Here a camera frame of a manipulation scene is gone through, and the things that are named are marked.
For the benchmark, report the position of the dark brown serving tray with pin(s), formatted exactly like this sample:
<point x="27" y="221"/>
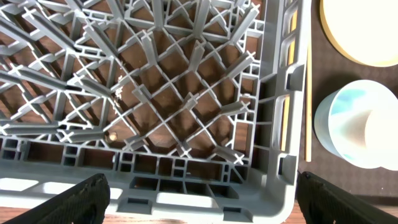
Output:
<point x="331" y="71"/>

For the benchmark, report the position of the wooden chopstick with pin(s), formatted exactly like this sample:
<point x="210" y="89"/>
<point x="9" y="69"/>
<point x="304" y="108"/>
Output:
<point x="290" y="60"/>
<point x="308" y="105"/>

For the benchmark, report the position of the yellow round plate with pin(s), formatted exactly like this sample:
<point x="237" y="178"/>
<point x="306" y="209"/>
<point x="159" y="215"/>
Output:
<point x="364" y="31"/>

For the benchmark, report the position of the light blue bowl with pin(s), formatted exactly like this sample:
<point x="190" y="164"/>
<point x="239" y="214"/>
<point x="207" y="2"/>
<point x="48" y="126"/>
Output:
<point x="358" y="123"/>

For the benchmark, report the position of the grey plastic dish rack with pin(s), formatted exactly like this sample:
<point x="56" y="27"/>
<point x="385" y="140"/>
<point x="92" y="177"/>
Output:
<point x="178" y="103"/>

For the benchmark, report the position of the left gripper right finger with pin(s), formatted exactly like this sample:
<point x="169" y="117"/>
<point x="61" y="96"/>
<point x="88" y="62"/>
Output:
<point x="322" y="202"/>

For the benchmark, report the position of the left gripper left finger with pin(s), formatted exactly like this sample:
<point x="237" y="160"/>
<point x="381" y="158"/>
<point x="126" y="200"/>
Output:
<point x="85" y="202"/>

